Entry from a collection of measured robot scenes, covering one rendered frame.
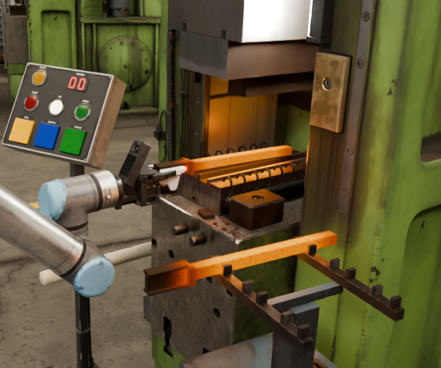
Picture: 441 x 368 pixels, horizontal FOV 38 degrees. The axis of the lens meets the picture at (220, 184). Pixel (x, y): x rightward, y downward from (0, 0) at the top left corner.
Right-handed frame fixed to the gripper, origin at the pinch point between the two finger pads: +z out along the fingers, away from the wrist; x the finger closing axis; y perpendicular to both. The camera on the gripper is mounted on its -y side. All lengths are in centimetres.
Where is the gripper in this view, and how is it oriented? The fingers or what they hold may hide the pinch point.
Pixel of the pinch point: (180, 165)
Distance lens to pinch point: 162.0
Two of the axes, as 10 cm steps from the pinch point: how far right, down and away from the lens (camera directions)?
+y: -0.4, 9.4, 3.5
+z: 7.8, -1.9, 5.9
